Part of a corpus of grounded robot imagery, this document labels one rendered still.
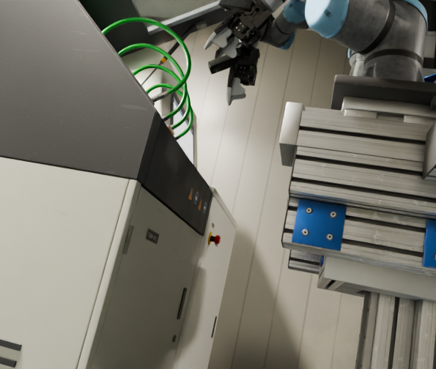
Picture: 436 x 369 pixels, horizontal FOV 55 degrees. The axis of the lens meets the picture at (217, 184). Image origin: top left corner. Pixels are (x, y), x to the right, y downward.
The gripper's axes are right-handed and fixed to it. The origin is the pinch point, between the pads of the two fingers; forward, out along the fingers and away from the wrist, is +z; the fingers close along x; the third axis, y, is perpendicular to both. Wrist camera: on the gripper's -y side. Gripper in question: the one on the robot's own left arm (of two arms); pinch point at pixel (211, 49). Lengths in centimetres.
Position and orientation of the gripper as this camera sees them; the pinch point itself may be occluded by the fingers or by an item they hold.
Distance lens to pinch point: 136.8
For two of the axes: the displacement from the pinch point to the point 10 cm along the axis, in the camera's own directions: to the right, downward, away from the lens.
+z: -7.2, 6.5, 2.5
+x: 4.0, 0.9, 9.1
